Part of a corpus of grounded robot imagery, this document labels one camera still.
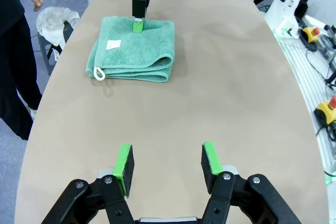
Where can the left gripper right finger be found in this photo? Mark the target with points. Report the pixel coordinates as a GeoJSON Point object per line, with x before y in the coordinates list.
{"type": "Point", "coordinates": [211, 166]}

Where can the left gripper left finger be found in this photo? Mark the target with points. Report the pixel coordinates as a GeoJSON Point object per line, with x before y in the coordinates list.
{"type": "Point", "coordinates": [126, 169]}

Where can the green terry towel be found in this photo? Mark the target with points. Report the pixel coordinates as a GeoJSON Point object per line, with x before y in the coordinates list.
{"type": "Point", "coordinates": [136, 53]}

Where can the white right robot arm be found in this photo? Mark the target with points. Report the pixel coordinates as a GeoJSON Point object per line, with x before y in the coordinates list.
{"type": "Point", "coordinates": [284, 11]}

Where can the black stool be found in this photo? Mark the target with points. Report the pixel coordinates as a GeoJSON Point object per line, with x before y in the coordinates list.
{"type": "Point", "coordinates": [67, 31]}

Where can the crumpled white cloth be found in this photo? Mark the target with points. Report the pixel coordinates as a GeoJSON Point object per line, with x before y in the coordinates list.
{"type": "Point", "coordinates": [52, 22]}

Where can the yellow emergency stop button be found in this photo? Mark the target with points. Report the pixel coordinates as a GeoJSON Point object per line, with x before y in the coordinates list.
{"type": "Point", "coordinates": [326, 111]}
{"type": "Point", "coordinates": [309, 35]}

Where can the person in black clothes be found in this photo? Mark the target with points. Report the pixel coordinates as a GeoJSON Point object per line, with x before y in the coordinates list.
{"type": "Point", "coordinates": [13, 51]}

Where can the white slotted base plate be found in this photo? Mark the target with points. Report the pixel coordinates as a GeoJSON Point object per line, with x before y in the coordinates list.
{"type": "Point", "coordinates": [304, 85]}

